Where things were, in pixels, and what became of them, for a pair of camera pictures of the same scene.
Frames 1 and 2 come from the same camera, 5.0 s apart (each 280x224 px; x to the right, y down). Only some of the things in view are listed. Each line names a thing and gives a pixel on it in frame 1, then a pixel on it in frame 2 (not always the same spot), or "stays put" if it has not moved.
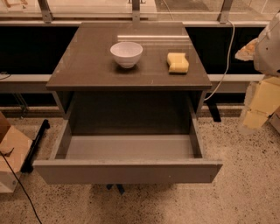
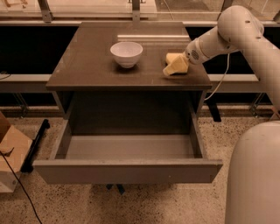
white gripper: (269, 52) -> (192, 54)
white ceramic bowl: (127, 53) stays put
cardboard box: (14, 147) stays put
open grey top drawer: (127, 159) stays put
